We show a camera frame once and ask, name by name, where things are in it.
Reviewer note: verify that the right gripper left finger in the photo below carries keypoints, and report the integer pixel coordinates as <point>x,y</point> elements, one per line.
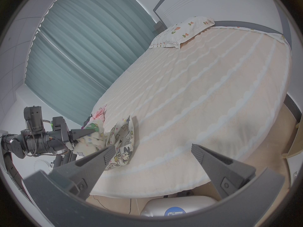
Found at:
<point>90,171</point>

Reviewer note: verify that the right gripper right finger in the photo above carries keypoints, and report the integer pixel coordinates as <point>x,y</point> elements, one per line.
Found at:
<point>220,171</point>

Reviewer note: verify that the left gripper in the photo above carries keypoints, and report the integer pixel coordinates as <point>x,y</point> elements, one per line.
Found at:
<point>59,138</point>

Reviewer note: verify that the white printed pyjama top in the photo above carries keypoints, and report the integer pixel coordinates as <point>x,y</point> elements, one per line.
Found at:
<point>118,145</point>

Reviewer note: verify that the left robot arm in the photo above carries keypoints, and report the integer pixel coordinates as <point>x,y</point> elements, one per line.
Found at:
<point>21,141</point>

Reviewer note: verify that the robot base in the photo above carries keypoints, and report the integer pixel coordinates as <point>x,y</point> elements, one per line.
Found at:
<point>180,207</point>

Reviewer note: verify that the pink garment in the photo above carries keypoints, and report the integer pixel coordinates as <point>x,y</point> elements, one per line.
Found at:
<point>99,113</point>

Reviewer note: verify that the blue-green curtain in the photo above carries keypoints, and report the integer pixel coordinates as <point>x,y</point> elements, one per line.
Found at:
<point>64,84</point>
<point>99,32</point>

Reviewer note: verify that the bed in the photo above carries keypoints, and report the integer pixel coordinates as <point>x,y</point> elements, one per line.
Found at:
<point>201,91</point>

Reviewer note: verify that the grey bedside table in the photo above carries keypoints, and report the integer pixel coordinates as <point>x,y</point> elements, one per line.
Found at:
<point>159,28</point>

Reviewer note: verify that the white printed pillow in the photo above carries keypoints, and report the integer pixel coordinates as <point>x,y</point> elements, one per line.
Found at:
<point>182,32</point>

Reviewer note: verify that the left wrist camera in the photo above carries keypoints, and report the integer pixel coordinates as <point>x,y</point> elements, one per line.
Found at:
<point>58,123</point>

